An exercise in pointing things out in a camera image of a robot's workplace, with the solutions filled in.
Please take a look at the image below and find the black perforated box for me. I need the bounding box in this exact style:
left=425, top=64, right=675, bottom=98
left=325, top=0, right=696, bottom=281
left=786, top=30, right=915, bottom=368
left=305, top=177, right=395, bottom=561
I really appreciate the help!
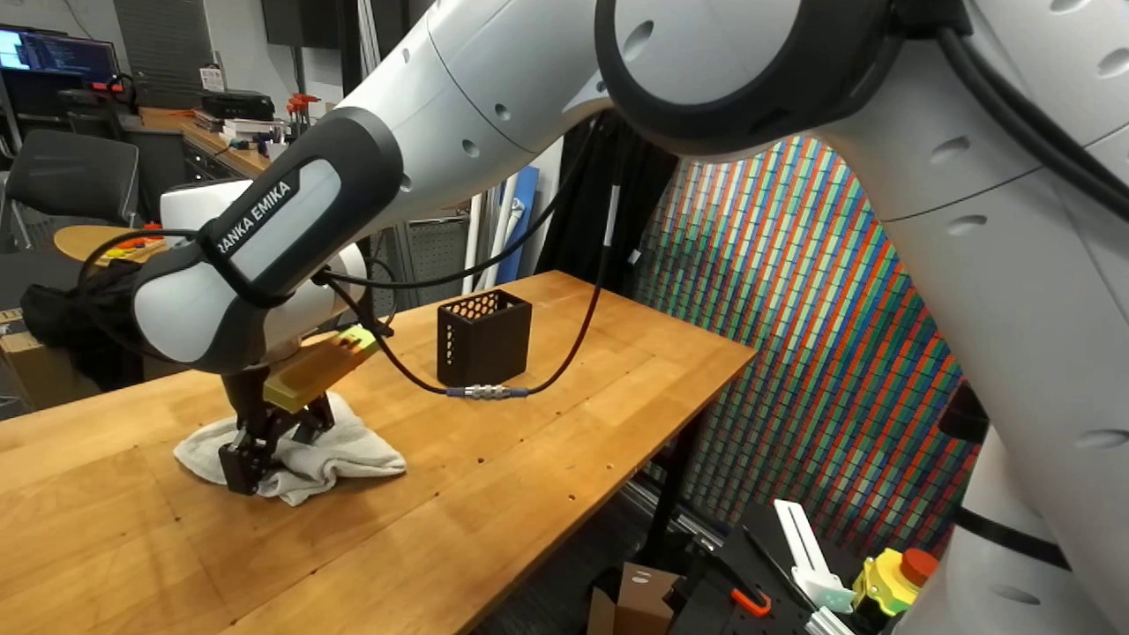
left=438, top=290, right=532, bottom=385

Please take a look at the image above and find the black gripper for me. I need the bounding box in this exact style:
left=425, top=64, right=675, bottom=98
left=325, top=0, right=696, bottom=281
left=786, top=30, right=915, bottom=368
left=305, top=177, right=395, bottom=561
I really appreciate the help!
left=219, top=368, right=334, bottom=494

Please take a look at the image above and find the cardboard box under table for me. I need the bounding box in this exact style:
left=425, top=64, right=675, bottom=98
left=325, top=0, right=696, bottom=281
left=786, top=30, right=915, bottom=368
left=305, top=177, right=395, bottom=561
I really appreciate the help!
left=586, top=561, right=676, bottom=635

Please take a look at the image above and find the white towel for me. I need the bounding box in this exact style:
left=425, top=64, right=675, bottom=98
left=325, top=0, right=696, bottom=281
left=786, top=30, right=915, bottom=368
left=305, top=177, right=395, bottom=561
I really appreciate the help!
left=172, top=391, right=405, bottom=507

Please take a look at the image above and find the black office chair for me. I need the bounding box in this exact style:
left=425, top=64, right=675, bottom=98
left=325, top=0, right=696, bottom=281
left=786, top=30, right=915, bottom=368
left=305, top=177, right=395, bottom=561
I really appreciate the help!
left=0, top=127, right=140, bottom=252

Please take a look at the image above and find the computer monitor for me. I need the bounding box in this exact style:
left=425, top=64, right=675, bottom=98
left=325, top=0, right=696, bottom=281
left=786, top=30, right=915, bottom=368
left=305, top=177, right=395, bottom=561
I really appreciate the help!
left=0, top=30, right=120, bottom=83

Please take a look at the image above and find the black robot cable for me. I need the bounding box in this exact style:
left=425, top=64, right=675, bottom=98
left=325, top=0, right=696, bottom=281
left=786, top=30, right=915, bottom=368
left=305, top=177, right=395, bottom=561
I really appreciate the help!
left=312, top=172, right=629, bottom=404

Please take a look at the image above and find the orange handled tool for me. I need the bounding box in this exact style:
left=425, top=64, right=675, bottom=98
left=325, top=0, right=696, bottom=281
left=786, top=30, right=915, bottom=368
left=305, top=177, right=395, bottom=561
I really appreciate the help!
left=730, top=586, right=772, bottom=618

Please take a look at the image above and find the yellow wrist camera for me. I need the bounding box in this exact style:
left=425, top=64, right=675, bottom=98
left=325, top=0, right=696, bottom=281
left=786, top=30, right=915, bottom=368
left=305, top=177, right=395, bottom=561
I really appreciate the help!
left=266, top=326, right=379, bottom=414

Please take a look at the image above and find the round wooden stool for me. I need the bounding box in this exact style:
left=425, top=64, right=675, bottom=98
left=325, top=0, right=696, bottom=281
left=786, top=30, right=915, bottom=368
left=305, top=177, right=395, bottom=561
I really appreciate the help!
left=53, top=226, right=167, bottom=266

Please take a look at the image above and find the yellow red emergency button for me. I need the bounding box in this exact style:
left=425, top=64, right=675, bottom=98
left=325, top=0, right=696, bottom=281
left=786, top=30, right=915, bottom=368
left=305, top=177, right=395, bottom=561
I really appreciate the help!
left=853, top=546, right=940, bottom=618

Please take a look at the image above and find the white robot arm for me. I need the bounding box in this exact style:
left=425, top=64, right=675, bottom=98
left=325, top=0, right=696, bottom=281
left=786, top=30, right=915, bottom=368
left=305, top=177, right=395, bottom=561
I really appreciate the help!
left=127, top=0, right=1129, bottom=635

